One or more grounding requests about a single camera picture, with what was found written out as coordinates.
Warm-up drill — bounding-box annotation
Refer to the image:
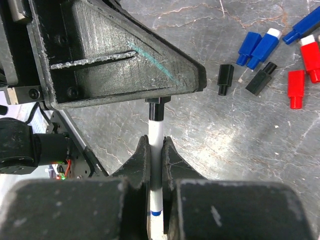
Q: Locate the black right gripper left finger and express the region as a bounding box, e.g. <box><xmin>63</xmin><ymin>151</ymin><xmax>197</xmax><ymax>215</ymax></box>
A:
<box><xmin>111</xmin><ymin>135</ymin><xmax>151</xmax><ymax>240</ymax></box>

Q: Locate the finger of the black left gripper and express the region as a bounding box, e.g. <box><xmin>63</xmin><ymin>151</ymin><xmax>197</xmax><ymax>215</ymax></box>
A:
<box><xmin>27</xmin><ymin>0</ymin><xmax>207</xmax><ymax>110</ymax></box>

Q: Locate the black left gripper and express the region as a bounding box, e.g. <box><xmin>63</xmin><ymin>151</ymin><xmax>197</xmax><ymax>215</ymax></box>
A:
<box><xmin>0</xmin><ymin>0</ymin><xmax>44</xmax><ymax>105</ymax></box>

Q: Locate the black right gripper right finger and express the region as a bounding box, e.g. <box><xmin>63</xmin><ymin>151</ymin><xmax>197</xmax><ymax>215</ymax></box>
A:
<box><xmin>161</xmin><ymin>136</ymin><xmax>208</xmax><ymax>240</ymax></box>

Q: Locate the white marker black cap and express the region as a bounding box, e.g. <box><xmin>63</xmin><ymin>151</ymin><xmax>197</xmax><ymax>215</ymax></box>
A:
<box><xmin>145</xmin><ymin>96</ymin><xmax>171</xmax><ymax>238</ymax></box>

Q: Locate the blue marker cap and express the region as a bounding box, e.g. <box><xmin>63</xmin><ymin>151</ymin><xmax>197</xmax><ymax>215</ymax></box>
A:
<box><xmin>246</xmin><ymin>28</ymin><xmax>282</xmax><ymax>70</ymax></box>
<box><xmin>282</xmin><ymin>6</ymin><xmax>320</xmax><ymax>45</ymax></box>
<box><xmin>236</xmin><ymin>31</ymin><xmax>262</xmax><ymax>66</ymax></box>

